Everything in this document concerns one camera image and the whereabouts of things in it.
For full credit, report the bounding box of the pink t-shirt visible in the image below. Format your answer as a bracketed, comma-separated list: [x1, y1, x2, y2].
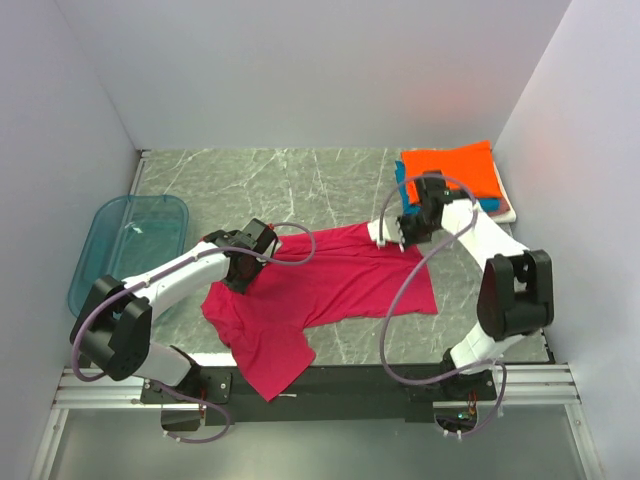
[201, 224, 438, 401]

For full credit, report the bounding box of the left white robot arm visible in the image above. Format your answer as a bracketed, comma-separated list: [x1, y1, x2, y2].
[70, 219, 278, 402]

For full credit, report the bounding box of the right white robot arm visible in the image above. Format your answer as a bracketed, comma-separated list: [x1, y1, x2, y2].
[398, 171, 554, 399]

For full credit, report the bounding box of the folded blue t-shirt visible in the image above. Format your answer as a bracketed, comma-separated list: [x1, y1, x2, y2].
[394, 160, 501, 214]

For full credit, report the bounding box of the folded orange t-shirt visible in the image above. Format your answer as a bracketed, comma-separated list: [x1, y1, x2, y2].
[401, 140, 503, 199]

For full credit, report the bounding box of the folded mauve t-shirt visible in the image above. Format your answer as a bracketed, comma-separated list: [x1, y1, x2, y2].
[488, 197, 511, 217]

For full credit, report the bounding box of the folded white t-shirt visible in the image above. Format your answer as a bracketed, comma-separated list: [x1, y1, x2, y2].
[489, 165, 517, 224]

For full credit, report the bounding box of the teal transparent plastic bin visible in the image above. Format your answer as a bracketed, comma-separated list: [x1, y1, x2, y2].
[67, 195, 189, 316]

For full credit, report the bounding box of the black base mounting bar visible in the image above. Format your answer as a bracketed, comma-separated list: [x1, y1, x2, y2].
[139, 364, 496, 426]

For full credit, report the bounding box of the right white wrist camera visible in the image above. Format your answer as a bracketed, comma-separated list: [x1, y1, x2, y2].
[367, 217, 405, 252]

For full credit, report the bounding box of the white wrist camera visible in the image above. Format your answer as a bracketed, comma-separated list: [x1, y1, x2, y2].
[367, 217, 405, 252]
[266, 223, 281, 258]

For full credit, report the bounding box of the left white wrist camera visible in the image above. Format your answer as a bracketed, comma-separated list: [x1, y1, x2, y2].
[266, 223, 281, 258]

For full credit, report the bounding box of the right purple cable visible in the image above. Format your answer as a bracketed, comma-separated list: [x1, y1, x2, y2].
[376, 173, 508, 439]

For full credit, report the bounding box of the purple cable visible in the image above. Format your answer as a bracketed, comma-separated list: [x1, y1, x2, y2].
[376, 173, 508, 439]
[70, 221, 317, 444]

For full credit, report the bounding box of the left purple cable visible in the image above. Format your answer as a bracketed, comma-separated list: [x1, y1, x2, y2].
[70, 221, 317, 444]

